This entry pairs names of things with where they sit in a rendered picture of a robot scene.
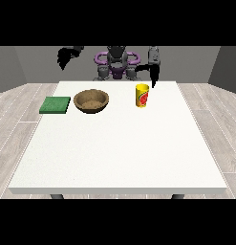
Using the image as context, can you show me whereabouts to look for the yellow cup with melon print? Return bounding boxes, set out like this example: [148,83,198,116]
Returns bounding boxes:
[135,83,150,109]

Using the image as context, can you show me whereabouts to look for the grey robot trunk purple rings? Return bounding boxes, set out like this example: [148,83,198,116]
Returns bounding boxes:
[92,46,143,82]

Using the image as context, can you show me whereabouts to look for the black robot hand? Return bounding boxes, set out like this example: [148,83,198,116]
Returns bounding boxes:
[135,62,161,89]
[56,47,75,72]

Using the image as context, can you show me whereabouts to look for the brown wooden bowl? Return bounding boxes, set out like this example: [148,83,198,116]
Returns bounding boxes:
[73,89,110,115]

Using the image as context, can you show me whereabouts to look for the green square pad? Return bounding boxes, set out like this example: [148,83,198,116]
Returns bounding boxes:
[38,96,72,115]

